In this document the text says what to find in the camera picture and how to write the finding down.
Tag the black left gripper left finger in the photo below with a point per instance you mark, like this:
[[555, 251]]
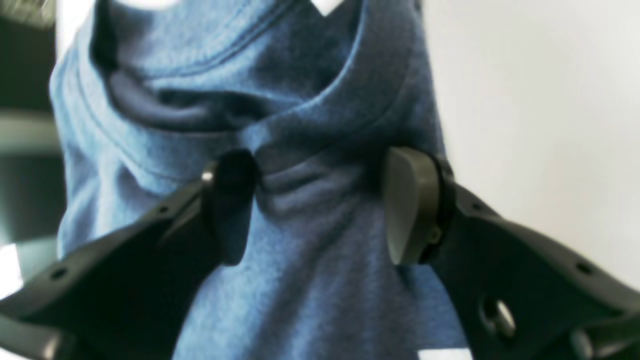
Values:
[[126, 295]]

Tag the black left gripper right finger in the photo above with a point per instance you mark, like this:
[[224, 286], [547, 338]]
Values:
[[518, 294]]

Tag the dark blue grey T-shirt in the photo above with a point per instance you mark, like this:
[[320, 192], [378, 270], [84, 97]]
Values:
[[144, 98]]

